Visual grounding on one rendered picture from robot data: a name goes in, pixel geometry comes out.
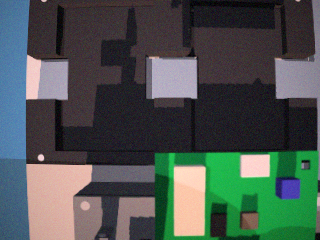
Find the green circuit board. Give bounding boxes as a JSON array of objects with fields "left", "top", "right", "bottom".
[{"left": 155, "top": 151, "right": 319, "bottom": 240}]

